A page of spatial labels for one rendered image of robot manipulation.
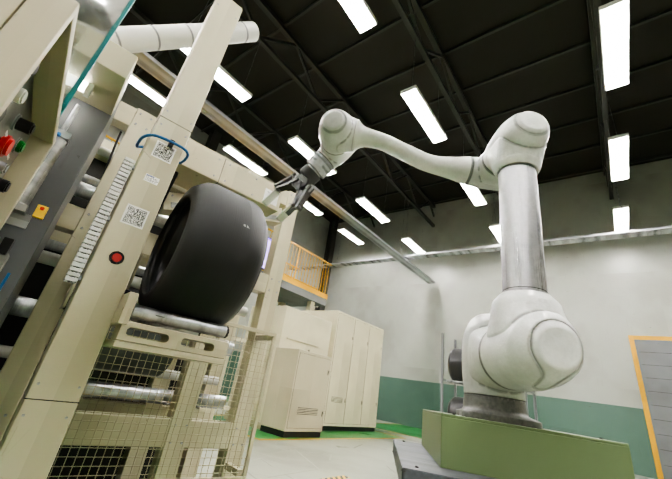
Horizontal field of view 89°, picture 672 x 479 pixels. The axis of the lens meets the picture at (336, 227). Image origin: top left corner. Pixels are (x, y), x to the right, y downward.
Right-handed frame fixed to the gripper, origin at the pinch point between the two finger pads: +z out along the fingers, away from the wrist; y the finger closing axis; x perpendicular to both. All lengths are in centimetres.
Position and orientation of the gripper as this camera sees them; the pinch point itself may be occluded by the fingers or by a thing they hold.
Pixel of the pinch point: (273, 209)
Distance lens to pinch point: 124.7
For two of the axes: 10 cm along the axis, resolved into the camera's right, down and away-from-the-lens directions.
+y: 5.1, 4.6, -7.2
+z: -7.2, 6.9, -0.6
